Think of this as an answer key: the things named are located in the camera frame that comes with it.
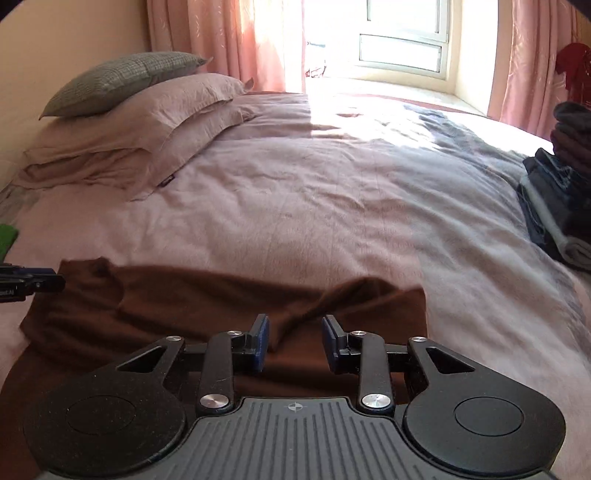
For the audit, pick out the folded grey towel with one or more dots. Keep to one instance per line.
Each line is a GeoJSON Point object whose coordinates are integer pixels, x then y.
{"type": "Point", "coordinates": [570, 247]}

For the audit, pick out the pink curtain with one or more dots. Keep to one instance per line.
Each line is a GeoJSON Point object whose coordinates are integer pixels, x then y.
{"type": "Point", "coordinates": [531, 55]}
{"type": "Point", "coordinates": [221, 41]}

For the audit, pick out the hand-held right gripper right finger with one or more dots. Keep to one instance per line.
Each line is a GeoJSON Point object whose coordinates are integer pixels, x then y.
{"type": "Point", "coordinates": [328, 344]}

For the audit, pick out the mauve pillow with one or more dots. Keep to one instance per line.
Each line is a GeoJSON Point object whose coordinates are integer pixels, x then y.
{"type": "Point", "coordinates": [152, 113]}
{"type": "Point", "coordinates": [138, 168]}

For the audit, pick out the white framed window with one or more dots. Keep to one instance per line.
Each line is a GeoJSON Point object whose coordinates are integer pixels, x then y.
{"type": "Point", "coordinates": [401, 41]}

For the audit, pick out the brown sweater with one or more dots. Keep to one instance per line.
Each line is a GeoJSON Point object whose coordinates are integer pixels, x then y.
{"type": "Point", "coordinates": [184, 300]}

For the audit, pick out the bed with mauve duvet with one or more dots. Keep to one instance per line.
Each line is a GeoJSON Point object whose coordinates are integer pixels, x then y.
{"type": "Point", "coordinates": [300, 207]}

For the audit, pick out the green cloth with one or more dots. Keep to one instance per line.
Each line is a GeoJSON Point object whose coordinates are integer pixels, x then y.
{"type": "Point", "coordinates": [7, 240]}

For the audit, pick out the small red object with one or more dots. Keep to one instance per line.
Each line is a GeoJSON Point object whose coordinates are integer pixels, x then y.
{"type": "Point", "coordinates": [316, 60]}

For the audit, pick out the folded blue jeans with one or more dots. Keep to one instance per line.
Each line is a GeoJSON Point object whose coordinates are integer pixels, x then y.
{"type": "Point", "coordinates": [545, 194]}

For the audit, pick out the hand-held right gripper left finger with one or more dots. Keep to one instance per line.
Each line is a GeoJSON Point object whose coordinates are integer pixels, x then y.
{"type": "Point", "coordinates": [261, 344]}

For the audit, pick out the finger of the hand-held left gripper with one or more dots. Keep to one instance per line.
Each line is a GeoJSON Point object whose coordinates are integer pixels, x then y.
{"type": "Point", "coordinates": [46, 280]}

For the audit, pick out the grey checked pillow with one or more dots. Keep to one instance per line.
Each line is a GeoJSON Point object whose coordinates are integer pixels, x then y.
{"type": "Point", "coordinates": [120, 81]}

